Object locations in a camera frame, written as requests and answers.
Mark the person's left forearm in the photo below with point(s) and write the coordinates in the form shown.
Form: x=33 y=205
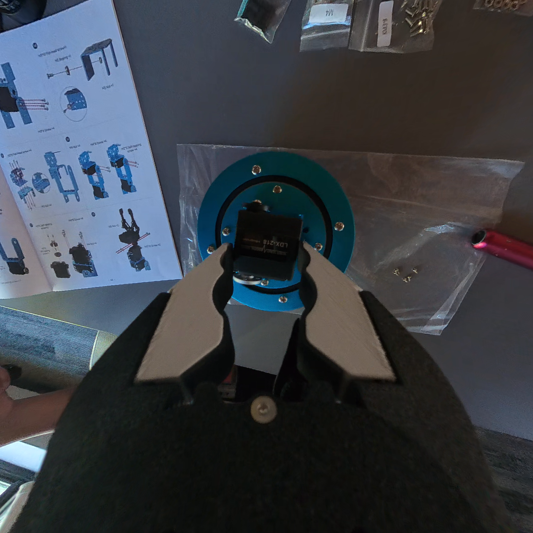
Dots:
x=37 y=412

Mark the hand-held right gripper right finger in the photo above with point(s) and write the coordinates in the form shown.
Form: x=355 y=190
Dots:
x=349 y=333

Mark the spread of hardware bags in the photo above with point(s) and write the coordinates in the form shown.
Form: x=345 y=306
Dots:
x=391 y=25

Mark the white mesh office chair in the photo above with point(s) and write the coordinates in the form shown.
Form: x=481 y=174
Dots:
x=102 y=345

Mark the small silver screws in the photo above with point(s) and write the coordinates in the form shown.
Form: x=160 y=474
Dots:
x=404 y=275

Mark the white instruction booklet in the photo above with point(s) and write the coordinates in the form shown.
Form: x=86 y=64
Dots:
x=125 y=187

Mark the black servo with silver horn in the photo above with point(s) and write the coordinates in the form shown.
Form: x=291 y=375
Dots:
x=268 y=237

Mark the red pen screwdriver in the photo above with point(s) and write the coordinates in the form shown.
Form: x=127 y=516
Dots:
x=508 y=250

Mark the grey desk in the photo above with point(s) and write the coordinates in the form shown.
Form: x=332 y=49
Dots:
x=291 y=104

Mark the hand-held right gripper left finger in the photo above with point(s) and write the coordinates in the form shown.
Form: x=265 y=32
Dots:
x=183 y=333

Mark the teal round robot base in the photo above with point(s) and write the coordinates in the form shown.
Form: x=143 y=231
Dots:
x=333 y=195

